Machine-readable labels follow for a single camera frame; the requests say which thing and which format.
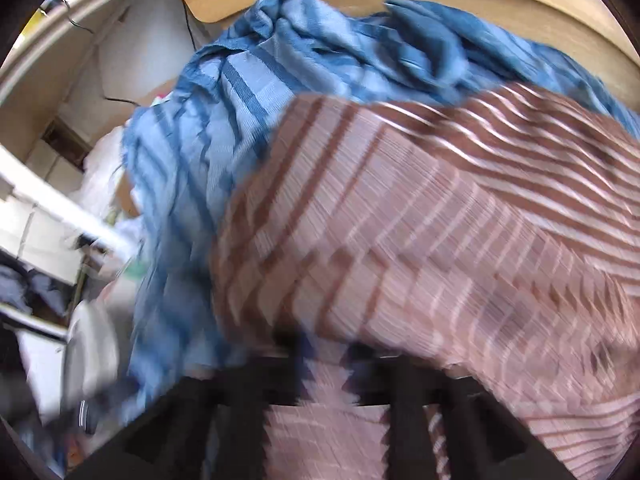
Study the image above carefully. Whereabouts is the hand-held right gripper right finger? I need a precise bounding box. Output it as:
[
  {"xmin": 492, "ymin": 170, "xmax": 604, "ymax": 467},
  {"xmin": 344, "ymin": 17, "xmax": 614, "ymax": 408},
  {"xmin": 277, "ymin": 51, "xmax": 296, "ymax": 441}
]
[{"xmin": 345, "ymin": 345, "xmax": 576, "ymax": 480}]

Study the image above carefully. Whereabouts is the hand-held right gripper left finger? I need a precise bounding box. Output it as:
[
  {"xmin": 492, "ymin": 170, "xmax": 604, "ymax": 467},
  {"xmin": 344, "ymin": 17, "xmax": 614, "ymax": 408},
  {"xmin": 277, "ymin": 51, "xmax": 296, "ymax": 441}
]
[{"xmin": 65, "ymin": 337, "xmax": 308, "ymax": 480}]

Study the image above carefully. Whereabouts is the brown striped knit garment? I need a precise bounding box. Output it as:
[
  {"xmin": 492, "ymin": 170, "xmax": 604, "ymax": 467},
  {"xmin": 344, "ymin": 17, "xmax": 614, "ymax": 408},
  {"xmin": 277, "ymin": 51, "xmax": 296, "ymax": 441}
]
[{"xmin": 210, "ymin": 82, "xmax": 640, "ymax": 480}]

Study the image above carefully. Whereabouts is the white shelf board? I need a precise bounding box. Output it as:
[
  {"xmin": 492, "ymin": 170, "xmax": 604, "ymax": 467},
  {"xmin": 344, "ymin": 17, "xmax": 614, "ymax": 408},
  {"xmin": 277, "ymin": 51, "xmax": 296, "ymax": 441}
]
[{"xmin": 0, "ymin": 147, "xmax": 138, "ymax": 261}]

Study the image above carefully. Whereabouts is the white plastic bag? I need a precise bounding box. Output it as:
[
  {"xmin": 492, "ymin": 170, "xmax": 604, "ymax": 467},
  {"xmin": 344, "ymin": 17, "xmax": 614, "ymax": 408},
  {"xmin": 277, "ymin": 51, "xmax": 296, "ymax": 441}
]
[{"xmin": 70, "ymin": 127, "xmax": 136, "ymax": 221}]

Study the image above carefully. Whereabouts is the blue striped blanket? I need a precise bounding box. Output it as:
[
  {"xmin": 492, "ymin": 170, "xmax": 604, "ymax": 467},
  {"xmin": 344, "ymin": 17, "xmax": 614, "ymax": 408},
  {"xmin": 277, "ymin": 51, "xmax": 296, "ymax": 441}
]
[{"xmin": 120, "ymin": 0, "xmax": 640, "ymax": 426}]

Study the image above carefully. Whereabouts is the black cable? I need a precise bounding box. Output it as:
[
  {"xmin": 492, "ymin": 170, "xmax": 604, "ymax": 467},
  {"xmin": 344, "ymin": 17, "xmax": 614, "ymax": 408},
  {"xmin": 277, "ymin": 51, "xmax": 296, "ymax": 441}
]
[{"xmin": 167, "ymin": 0, "xmax": 198, "ymax": 53}]

